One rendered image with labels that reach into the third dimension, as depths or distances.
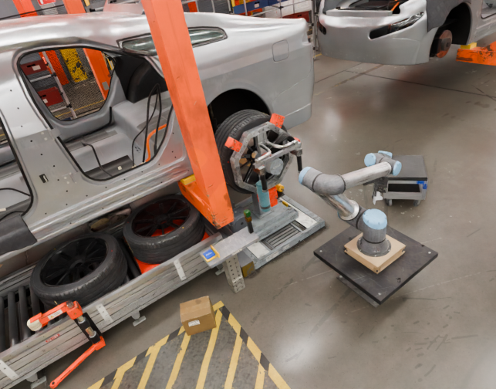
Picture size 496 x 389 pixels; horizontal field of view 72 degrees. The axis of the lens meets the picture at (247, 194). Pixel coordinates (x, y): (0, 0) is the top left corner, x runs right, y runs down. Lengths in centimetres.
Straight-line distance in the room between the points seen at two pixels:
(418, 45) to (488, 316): 311
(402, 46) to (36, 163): 397
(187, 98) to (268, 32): 115
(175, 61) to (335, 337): 201
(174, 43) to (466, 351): 249
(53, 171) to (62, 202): 24
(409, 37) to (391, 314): 320
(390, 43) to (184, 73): 312
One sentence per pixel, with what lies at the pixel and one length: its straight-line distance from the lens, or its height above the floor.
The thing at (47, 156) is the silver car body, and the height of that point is 132.
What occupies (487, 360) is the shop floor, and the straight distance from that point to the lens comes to 264.
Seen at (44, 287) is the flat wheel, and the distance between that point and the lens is 288.
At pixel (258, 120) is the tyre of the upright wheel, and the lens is 262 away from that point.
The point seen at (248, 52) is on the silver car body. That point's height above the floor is 154.
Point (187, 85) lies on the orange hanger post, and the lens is 211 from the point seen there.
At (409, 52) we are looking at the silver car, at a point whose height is 91.
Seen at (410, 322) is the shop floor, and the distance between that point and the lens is 267.
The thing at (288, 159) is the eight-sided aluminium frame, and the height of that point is 75.
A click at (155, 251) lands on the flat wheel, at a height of 43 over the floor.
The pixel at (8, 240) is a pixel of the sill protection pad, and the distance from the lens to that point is 280.
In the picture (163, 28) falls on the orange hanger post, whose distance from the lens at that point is 204.
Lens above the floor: 217
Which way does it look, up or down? 35 degrees down
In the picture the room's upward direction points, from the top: 12 degrees counter-clockwise
